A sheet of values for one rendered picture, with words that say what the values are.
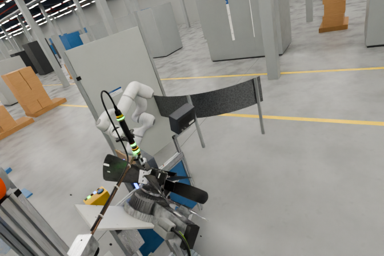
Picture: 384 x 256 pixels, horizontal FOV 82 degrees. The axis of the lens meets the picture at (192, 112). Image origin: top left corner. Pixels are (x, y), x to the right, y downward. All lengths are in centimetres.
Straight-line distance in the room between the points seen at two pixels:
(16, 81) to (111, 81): 629
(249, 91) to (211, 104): 57
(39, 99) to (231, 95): 761
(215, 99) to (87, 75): 174
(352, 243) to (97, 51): 339
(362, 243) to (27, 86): 924
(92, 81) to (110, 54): 44
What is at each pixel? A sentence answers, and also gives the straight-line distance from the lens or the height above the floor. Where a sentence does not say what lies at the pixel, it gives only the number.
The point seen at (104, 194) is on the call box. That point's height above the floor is 106.
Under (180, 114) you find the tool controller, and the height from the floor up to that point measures 124.
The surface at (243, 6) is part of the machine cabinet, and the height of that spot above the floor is 155.
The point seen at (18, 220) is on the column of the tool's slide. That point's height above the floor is 173.
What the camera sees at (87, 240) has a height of 142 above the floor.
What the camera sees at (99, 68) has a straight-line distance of 325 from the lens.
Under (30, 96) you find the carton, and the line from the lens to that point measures 946.
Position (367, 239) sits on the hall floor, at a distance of 263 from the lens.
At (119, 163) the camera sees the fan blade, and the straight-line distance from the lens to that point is 148.
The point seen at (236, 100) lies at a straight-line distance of 326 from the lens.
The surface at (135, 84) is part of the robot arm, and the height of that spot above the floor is 170.
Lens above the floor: 215
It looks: 26 degrees down
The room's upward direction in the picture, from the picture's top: 17 degrees counter-clockwise
